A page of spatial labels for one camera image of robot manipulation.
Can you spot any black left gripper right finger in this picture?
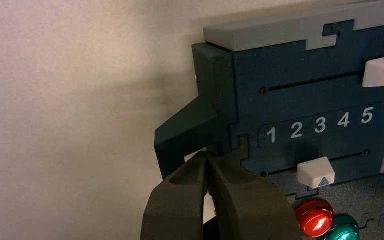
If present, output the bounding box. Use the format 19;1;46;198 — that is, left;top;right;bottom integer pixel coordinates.
207;151;303;240

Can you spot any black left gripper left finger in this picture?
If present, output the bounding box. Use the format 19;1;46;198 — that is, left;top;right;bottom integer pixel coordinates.
140;151;210;240

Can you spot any red push button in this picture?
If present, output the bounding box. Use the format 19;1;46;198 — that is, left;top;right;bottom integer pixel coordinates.
293;198;336;239

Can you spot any white slider knob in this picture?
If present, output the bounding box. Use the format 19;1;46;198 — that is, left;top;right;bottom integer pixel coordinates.
362;54;384;89
296;156;336;189

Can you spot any green push button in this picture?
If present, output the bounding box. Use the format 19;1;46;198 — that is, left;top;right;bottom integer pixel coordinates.
323;214;361;240

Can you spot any teal and grey control box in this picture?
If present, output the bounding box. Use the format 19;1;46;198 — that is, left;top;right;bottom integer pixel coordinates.
154;0;384;240

